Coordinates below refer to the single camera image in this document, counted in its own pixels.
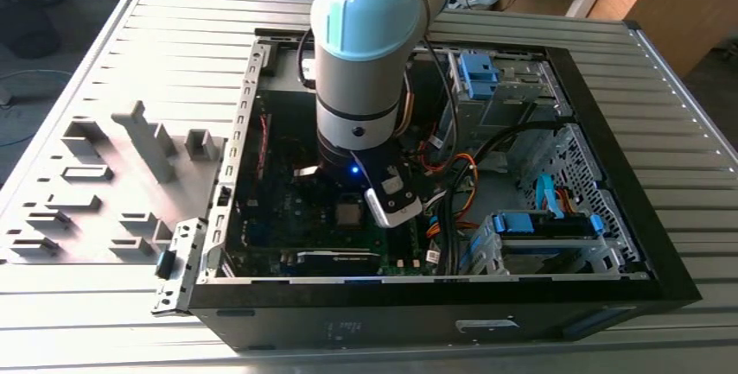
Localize small square silver CPU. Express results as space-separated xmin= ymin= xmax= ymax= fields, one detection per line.
xmin=335 ymin=202 xmax=365 ymax=227

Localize CPU socket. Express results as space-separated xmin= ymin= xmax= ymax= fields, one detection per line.
xmin=329 ymin=195 xmax=371 ymax=233

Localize green motherboard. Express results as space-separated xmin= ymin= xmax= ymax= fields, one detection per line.
xmin=234 ymin=88 xmax=431 ymax=279

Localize black RAM slot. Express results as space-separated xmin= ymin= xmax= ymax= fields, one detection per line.
xmin=385 ymin=225 xmax=405 ymax=268
xmin=403 ymin=218 xmax=423 ymax=268

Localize black graphics card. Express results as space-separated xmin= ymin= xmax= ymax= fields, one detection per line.
xmin=294 ymin=248 xmax=383 ymax=279

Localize grey power supply unit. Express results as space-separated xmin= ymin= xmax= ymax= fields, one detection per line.
xmin=262 ymin=48 xmax=319 ymax=153

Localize black open PC case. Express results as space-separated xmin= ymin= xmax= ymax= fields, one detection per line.
xmin=150 ymin=27 xmax=702 ymax=353

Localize blue plastic drive latch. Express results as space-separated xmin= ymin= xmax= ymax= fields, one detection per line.
xmin=459 ymin=52 xmax=502 ymax=101

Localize silver drive cage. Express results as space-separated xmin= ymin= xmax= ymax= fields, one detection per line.
xmin=441 ymin=50 xmax=577 ymax=168

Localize hard disk in blue carrier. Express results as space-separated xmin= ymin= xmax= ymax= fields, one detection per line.
xmin=467 ymin=211 xmax=608 ymax=276

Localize silver perforated disk bay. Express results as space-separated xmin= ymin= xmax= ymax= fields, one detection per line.
xmin=516 ymin=122 xmax=650 ymax=278

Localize grey parts rack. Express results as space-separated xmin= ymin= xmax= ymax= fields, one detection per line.
xmin=0 ymin=99 xmax=230 ymax=267

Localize wooden cabinet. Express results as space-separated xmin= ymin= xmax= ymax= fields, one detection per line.
xmin=588 ymin=0 xmax=738 ymax=79

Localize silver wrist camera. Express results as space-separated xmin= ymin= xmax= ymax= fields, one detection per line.
xmin=349 ymin=149 xmax=427 ymax=230

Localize red black twisted wire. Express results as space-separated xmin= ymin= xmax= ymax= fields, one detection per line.
xmin=257 ymin=110 xmax=277 ymax=176

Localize orange yellow power wires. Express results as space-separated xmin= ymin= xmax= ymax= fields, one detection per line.
xmin=421 ymin=152 xmax=484 ymax=244

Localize black camera cable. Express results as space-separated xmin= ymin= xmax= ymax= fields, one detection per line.
xmin=294 ymin=28 xmax=318 ymax=92

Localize silver card retention bracket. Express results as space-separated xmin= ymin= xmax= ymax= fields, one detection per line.
xmin=149 ymin=217 xmax=210 ymax=318

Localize blue flat data wire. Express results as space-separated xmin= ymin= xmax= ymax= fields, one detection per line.
xmin=534 ymin=173 xmax=570 ymax=219

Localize orange disk power wire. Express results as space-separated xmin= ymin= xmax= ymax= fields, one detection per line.
xmin=558 ymin=187 xmax=581 ymax=219

